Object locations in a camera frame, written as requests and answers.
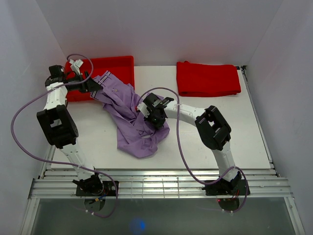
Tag aluminium frame rail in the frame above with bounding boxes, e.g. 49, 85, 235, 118
29, 169, 293, 199

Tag purple trousers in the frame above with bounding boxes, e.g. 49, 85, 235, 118
90, 71, 170, 159

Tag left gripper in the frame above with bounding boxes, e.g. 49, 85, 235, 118
68, 71, 104, 94

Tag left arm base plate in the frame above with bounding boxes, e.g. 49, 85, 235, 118
75, 181, 119, 197

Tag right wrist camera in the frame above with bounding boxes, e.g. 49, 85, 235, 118
136, 102, 152, 122

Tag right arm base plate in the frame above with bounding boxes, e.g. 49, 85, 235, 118
202, 179, 250, 196

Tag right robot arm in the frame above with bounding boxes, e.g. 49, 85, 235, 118
137, 93, 245, 195

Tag folded red trousers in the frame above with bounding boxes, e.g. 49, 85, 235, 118
176, 61, 241, 97

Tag red plastic tray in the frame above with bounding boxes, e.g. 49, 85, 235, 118
64, 56, 135, 102

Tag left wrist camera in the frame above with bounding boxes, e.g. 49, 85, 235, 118
68, 59, 84, 75

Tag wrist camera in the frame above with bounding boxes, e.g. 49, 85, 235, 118
136, 102, 152, 122
68, 59, 84, 75

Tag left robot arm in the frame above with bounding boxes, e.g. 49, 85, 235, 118
37, 65, 104, 196

